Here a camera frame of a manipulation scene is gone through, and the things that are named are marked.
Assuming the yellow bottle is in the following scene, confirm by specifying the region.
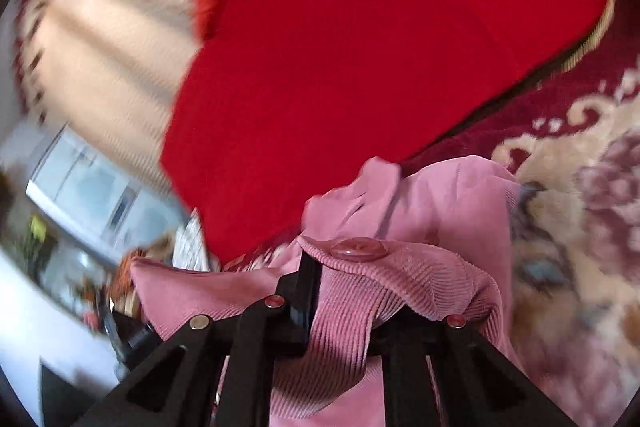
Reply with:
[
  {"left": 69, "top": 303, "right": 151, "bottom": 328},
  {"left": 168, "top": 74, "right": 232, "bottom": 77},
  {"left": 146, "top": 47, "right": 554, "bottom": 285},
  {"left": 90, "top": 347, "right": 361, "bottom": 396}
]
[{"left": 27, "top": 214, "right": 50, "bottom": 258}]

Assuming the white black patterned cloth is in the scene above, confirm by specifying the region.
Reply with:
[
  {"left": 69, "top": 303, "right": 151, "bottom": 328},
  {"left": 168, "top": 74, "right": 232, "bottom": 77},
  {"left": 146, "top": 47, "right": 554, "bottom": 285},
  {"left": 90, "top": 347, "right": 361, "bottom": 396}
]
[{"left": 172, "top": 214, "right": 211, "bottom": 273}]

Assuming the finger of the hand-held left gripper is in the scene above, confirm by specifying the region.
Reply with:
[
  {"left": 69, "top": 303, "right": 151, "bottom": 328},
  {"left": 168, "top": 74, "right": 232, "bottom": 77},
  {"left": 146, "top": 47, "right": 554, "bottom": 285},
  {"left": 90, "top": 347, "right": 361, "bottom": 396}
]
[{"left": 107, "top": 308, "right": 157, "bottom": 369}]

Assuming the pink corduroy garment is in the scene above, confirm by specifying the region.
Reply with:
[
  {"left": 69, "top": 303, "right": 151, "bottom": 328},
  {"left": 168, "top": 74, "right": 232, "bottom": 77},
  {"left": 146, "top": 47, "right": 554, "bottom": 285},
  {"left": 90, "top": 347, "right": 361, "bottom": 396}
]
[{"left": 129, "top": 156, "right": 526, "bottom": 427}]

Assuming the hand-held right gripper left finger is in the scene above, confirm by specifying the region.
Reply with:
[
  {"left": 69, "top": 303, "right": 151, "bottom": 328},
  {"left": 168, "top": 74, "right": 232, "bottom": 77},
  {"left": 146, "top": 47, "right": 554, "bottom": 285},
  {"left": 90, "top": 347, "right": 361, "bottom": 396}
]
[{"left": 75, "top": 249, "right": 322, "bottom": 427}]

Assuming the red blanket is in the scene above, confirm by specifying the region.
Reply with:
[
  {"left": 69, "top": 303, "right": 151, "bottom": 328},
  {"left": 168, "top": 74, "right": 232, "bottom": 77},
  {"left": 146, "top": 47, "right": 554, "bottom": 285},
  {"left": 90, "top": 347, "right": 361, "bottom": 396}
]
[{"left": 160, "top": 0, "right": 615, "bottom": 264}]

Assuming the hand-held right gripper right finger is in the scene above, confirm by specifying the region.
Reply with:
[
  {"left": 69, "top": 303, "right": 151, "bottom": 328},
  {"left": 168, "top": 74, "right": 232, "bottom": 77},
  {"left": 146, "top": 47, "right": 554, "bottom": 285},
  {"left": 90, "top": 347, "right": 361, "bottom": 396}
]
[{"left": 372, "top": 311, "right": 577, "bottom": 427}]

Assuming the floral plush blanket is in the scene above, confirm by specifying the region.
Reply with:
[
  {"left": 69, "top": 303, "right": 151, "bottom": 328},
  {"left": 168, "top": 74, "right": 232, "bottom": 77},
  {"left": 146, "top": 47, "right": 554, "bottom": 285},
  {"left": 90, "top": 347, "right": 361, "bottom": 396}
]
[{"left": 220, "top": 0, "right": 640, "bottom": 427}]

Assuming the dotted beige curtain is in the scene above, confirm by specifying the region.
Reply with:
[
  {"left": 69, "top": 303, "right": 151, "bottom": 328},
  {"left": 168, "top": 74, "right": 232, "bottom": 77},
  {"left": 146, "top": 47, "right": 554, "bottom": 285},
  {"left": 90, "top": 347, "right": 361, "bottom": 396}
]
[{"left": 10, "top": 0, "right": 281, "bottom": 208}]

